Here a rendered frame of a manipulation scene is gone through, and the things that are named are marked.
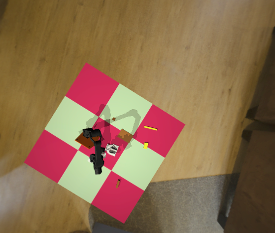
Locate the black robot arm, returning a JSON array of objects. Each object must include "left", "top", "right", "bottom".
[{"left": 82, "top": 128, "right": 104, "bottom": 175}]

